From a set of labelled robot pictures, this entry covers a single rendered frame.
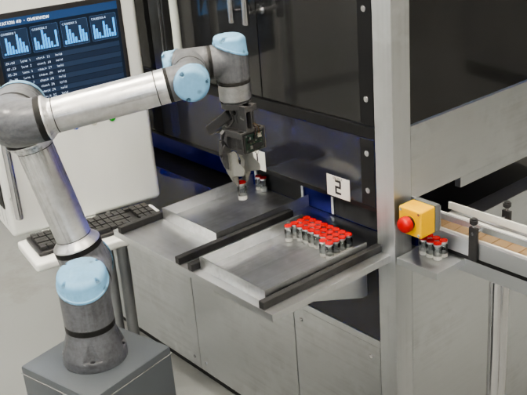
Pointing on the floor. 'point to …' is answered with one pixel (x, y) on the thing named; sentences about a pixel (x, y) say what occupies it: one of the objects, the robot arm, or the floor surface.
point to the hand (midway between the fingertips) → (239, 178)
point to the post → (393, 188)
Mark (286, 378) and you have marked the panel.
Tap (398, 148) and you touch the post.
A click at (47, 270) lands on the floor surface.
